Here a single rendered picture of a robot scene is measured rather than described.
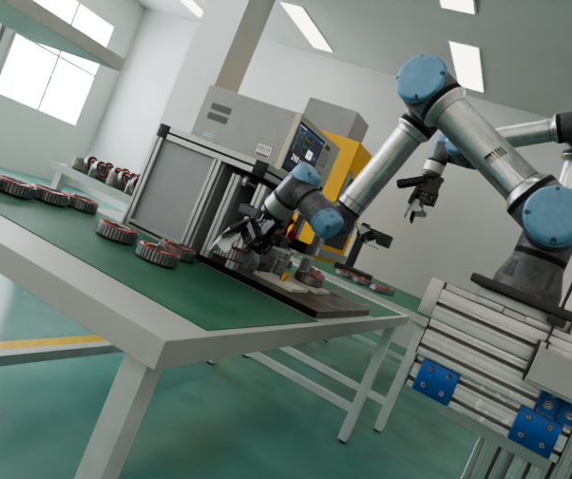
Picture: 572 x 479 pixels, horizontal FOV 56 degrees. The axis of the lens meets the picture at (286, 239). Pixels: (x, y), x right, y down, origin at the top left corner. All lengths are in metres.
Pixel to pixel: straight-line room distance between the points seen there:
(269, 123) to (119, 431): 1.19
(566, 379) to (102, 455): 0.85
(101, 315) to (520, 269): 0.89
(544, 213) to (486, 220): 5.90
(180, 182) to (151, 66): 7.88
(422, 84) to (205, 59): 4.85
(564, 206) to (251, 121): 1.08
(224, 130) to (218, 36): 4.18
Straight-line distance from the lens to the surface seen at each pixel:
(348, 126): 5.91
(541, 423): 1.36
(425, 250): 7.09
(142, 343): 0.87
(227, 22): 6.07
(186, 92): 6.00
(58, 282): 0.98
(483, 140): 1.25
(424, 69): 1.30
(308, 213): 1.32
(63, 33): 1.40
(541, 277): 1.30
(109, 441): 0.97
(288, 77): 8.26
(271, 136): 1.83
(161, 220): 1.82
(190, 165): 1.80
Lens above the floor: 1.00
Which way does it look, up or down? 3 degrees down
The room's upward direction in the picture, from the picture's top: 23 degrees clockwise
